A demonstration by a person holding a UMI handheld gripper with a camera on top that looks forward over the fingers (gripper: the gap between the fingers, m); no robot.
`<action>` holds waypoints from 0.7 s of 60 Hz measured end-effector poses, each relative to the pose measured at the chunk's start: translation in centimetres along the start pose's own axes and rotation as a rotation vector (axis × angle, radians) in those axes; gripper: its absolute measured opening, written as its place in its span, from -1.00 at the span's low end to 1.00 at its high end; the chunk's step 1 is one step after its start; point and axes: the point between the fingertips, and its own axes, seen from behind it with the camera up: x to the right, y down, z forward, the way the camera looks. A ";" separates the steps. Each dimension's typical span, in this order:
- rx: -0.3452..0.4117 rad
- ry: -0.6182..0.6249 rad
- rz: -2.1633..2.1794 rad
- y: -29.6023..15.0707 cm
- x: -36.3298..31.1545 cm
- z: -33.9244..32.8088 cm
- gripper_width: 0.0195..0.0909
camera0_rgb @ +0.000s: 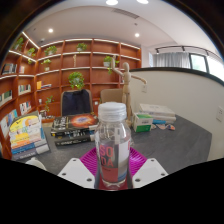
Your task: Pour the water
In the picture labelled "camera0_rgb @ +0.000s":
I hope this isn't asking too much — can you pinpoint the grey window curtain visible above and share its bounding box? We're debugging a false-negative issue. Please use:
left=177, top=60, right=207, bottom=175
left=152, top=51, right=192, bottom=69

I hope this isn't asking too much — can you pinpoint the wooden shelf unit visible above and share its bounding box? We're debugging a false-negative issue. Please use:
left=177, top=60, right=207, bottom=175
left=0, top=31, right=143, bottom=159

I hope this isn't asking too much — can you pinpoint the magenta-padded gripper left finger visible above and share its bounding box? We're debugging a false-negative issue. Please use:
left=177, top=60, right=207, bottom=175
left=57, top=147, right=101, bottom=190

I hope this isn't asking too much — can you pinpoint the stack of dark books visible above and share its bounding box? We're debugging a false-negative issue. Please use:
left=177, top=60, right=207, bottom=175
left=50, top=113, right=100, bottom=148

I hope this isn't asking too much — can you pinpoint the stack of white books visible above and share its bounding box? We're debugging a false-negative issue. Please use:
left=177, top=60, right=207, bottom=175
left=139, top=103, right=177, bottom=125

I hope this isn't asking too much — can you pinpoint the stack of colourful books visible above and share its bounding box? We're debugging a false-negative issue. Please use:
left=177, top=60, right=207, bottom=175
left=8, top=113, right=51, bottom=162

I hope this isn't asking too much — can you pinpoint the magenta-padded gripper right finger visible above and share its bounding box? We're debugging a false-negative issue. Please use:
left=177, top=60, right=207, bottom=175
left=125, top=146, right=169, bottom=190

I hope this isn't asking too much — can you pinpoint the black track light rail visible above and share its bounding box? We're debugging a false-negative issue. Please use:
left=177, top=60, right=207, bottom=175
left=154, top=44, right=209, bottom=56

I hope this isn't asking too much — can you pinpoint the clear plastic water bottle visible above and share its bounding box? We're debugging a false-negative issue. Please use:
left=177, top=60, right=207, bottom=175
left=94, top=101, right=132, bottom=191

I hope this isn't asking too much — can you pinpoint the dark blue chair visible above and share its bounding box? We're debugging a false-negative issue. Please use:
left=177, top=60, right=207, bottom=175
left=60, top=88, right=94, bottom=118

